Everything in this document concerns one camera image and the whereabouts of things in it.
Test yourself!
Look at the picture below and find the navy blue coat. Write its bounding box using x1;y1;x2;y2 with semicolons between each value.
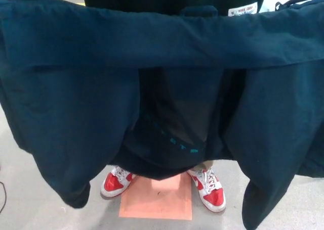
0;0;324;230

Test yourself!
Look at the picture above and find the red and white sneaker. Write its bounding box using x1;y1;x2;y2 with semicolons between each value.
100;165;137;201
187;167;227;213

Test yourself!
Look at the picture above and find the orange floor mat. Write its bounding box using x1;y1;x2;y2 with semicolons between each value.
118;173;193;219

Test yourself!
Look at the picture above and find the black sweatshirt with white label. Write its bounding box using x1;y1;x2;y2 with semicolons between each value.
83;0;267;18

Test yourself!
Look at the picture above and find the black floor cable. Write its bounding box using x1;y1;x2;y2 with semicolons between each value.
0;180;8;217

